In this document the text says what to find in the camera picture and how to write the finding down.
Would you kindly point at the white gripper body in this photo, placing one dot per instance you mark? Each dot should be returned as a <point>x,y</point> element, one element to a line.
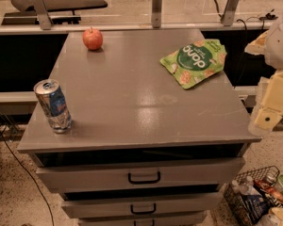
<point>281,49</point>

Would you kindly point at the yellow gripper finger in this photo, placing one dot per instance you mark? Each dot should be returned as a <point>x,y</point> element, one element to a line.
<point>257,46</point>
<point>263,121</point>

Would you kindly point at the green rice chip bag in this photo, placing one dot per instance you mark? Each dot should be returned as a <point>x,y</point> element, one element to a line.
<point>195,62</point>

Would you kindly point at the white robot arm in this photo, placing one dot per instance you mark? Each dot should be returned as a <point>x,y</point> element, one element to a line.
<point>273,55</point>

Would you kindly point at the dark blue snack bag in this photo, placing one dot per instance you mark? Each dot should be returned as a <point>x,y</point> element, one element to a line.
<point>256,206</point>

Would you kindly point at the red apple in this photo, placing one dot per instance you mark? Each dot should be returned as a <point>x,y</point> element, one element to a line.
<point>92,39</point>

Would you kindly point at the red snack packet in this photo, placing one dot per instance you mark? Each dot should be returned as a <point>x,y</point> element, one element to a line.
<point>268,189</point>

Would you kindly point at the clear plastic water bottle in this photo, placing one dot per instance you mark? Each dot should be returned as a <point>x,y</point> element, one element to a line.
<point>245,186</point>

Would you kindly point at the grey drawer cabinet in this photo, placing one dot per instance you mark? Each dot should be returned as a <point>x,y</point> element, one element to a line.
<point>131,116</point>

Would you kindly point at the blue silver soda can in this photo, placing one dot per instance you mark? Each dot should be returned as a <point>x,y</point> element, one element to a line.
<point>53,103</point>

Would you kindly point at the right metal bracket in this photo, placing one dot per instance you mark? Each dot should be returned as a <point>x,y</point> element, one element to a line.
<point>229,13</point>

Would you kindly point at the metal bracket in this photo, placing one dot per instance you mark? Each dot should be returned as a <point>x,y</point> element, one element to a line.
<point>156,13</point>
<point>229,13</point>
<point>42,14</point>

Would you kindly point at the wire basket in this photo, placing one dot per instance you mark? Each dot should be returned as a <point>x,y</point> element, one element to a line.
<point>235,201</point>

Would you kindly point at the middle metal bracket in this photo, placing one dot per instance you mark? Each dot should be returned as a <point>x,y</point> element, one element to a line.
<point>156,13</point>

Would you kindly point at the top drawer black handle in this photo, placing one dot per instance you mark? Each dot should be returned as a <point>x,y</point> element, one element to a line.
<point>143,179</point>

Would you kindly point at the drawer black handle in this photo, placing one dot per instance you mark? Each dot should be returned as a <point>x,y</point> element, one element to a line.
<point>143,179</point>
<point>143,209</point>
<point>144,222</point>

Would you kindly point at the middle drawer black handle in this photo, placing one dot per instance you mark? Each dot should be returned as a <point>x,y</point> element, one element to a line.
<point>143,209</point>

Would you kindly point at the bottom drawer black handle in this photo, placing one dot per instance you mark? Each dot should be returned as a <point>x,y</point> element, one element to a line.
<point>144,222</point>

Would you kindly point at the left metal bracket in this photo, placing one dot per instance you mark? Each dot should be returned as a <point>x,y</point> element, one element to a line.
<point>42,14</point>

